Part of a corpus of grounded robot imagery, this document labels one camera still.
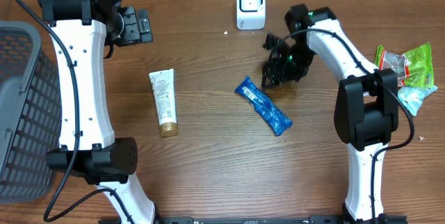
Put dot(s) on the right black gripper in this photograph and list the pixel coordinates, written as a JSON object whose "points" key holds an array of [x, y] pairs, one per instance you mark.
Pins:
{"points": [[270, 68]]}

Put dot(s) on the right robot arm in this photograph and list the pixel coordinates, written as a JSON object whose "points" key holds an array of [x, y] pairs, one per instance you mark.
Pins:
{"points": [[366, 112]]}

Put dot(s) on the white barcode scanner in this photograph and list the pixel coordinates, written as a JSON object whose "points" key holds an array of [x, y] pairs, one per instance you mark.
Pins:
{"points": [[250, 14]]}

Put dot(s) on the mint green wipes pack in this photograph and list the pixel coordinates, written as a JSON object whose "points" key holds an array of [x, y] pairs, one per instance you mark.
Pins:
{"points": [[412, 98]]}

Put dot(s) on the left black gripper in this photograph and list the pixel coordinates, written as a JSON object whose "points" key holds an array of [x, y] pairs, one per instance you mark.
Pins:
{"points": [[140, 30]]}

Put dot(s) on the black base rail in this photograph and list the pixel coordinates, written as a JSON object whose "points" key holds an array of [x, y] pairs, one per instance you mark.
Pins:
{"points": [[314, 219]]}

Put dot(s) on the white cream tube gold cap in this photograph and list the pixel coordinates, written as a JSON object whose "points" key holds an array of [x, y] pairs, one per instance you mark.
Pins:
{"points": [[163, 88]]}

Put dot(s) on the green snack bag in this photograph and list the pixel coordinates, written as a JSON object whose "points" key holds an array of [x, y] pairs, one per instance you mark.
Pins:
{"points": [[412, 68]]}

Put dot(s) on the blue Oreo cookie pack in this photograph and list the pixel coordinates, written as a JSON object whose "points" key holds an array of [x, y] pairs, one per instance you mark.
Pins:
{"points": [[264, 106]]}

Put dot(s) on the grey plastic mesh basket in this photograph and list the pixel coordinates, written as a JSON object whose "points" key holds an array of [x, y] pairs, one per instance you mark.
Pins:
{"points": [[30, 113]]}

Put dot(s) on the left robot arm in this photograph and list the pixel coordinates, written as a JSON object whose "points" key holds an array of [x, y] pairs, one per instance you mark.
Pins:
{"points": [[87, 146]]}

